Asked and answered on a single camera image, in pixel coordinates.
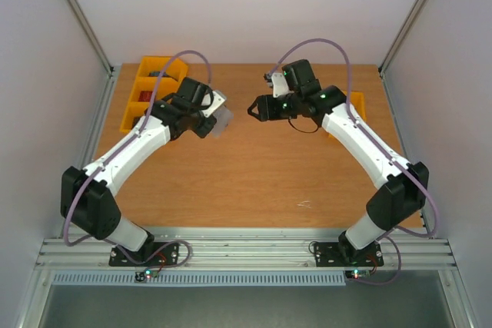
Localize black card holder wallet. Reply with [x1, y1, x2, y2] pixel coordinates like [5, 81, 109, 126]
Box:
[211, 107, 234, 137]

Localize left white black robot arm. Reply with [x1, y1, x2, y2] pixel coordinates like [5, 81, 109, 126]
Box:
[60, 78, 226, 265]

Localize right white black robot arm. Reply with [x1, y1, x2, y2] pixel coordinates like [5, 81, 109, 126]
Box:
[248, 59, 429, 265]

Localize red card in bin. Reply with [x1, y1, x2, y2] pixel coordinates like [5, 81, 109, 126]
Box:
[138, 91, 153, 102]

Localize yellow bin middle left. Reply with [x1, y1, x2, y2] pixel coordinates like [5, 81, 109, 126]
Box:
[128, 78, 179, 103]

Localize yellow bin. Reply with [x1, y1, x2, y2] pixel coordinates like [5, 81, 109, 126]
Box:
[119, 101, 149, 134]
[128, 78, 179, 103]
[322, 92, 367, 144]
[137, 55, 189, 82]

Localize yellow bin right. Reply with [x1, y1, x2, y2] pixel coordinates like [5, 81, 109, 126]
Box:
[322, 92, 367, 144]

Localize yellow bin near left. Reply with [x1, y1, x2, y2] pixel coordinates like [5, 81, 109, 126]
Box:
[119, 101, 149, 134]

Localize yellow bin far left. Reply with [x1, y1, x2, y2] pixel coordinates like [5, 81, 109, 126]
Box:
[137, 55, 189, 82]

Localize left small circuit board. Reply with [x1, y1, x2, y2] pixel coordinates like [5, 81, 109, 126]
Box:
[135, 270, 160, 283]

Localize small circuit board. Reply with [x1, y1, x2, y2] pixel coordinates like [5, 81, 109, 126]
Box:
[345, 269, 373, 280]
[135, 270, 160, 283]

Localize right small circuit board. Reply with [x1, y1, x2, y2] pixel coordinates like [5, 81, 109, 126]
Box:
[345, 269, 373, 280]

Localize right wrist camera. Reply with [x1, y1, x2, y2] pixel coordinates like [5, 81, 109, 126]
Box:
[264, 72, 291, 98]

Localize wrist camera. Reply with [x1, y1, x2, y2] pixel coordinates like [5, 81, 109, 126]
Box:
[264, 72, 291, 98]
[201, 90, 227, 118]

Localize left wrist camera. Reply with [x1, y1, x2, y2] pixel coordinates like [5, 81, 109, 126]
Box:
[201, 90, 227, 118]

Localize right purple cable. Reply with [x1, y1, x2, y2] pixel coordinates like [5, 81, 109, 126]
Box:
[268, 37, 441, 287]

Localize purple cable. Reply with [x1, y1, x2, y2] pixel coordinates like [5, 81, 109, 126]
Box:
[62, 49, 214, 267]
[268, 37, 441, 287]

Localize left aluminium corner post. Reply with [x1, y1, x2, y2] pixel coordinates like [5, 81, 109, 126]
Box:
[45, 0, 116, 78]

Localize aluminium corner post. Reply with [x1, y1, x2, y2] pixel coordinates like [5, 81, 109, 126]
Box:
[377, 0, 453, 78]
[45, 0, 116, 78]

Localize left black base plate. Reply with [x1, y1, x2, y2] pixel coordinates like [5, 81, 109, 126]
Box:
[108, 241, 179, 267]

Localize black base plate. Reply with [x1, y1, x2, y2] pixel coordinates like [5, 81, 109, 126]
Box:
[108, 241, 179, 267]
[308, 241, 384, 267]

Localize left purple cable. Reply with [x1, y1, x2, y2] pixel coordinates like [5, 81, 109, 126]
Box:
[62, 49, 214, 267]

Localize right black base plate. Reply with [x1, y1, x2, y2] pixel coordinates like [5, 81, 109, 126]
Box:
[308, 241, 384, 267]

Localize grey slotted cable duct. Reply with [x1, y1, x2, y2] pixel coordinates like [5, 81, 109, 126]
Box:
[52, 270, 346, 287]

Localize aluminium rail frame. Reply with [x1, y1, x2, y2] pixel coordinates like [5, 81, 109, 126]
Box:
[35, 227, 457, 271]

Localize right aluminium corner post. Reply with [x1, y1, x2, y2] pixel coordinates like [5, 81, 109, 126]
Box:
[377, 0, 453, 78]

